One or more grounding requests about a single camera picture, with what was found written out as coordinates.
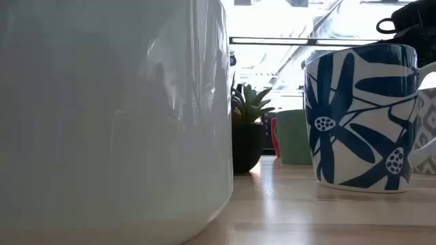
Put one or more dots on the grey diamond pattern mug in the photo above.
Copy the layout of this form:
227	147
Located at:
427	119

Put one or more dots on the white mug blue floral print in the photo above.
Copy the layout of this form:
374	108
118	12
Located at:
361	136

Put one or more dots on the sage green mug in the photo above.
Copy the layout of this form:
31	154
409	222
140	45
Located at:
293	139

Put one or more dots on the white mug with green interior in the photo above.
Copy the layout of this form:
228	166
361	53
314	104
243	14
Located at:
102	119

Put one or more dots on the black horizontal light bar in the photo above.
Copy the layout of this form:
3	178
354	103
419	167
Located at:
312	41

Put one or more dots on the small black blue-dot device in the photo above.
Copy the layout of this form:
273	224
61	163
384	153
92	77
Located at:
232	60

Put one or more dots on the succulent plant in black pot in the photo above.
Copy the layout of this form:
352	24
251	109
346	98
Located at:
247	149

